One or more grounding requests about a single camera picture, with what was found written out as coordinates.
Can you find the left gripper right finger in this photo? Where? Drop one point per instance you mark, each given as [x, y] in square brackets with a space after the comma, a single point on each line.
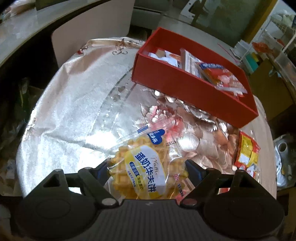
[204, 181]

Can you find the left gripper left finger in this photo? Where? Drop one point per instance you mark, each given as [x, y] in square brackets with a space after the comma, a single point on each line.
[93, 180]

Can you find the yellow waffle snack packet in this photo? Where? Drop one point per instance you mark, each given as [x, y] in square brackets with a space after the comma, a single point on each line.
[148, 164]

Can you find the red yellow snack packet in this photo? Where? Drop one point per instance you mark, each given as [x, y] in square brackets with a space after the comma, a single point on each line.
[247, 155]

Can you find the steamed cake snack packet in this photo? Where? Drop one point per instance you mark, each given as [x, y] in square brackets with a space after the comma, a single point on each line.
[166, 56]

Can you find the white snack packet with barcode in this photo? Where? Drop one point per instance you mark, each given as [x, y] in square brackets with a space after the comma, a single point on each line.
[190, 63]

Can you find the red storage box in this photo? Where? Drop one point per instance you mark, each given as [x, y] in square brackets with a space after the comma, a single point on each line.
[177, 83]

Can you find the floral shiny tablecloth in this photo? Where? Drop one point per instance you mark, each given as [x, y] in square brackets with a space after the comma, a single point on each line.
[92, 102]

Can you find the red orange packet in box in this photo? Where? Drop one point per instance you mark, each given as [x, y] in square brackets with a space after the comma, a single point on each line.
[222, 78]

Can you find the wooden side cabinet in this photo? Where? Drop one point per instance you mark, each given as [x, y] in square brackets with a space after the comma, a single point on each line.
[270, 89]

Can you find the white wire rack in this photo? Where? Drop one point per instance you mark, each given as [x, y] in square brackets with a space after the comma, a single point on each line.
[278, 36]

